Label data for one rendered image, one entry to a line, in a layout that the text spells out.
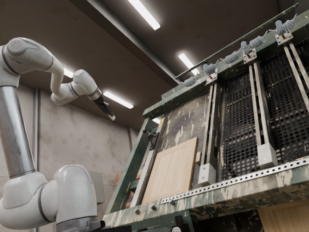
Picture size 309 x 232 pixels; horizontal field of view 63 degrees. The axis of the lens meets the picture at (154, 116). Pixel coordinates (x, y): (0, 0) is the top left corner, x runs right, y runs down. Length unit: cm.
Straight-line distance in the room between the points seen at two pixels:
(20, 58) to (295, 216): 140
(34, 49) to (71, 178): 54
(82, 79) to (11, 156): 68
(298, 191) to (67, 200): 90
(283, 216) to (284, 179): 30
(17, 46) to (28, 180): 52
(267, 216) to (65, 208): 97
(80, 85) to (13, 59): 57
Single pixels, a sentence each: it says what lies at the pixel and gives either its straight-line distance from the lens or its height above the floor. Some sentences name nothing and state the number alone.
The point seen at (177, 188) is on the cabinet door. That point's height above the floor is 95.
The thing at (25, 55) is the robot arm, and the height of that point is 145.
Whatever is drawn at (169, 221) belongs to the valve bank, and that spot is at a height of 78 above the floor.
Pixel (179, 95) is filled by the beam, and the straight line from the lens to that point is 236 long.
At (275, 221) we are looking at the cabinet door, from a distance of 146.
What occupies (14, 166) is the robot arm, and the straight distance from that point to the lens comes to 116.
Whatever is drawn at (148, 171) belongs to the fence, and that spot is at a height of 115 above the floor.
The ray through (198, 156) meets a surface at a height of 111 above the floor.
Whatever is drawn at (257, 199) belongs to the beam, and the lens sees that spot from 125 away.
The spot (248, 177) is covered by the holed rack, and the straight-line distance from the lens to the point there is 127.
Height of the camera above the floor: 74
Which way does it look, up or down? 24 degrees up
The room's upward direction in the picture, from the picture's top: 11 degrees counter-clockwise
